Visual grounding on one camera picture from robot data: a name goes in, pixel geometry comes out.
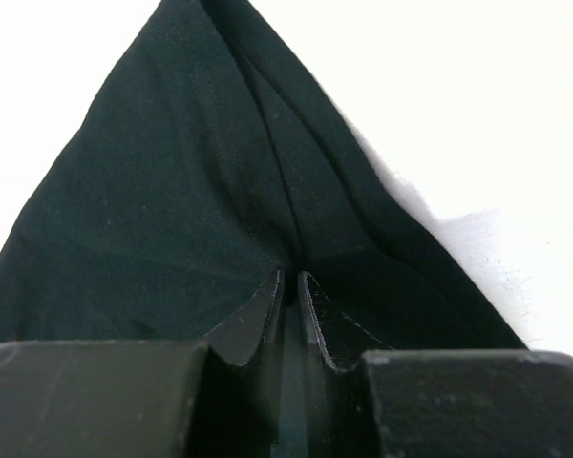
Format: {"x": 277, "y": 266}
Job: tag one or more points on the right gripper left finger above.
{"x": 251, "y": 342}

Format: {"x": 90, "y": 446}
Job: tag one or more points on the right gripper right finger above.
{"x": 337, "y": 392}

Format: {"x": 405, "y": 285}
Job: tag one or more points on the black t shirt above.
{"x": 209, "y": 159}

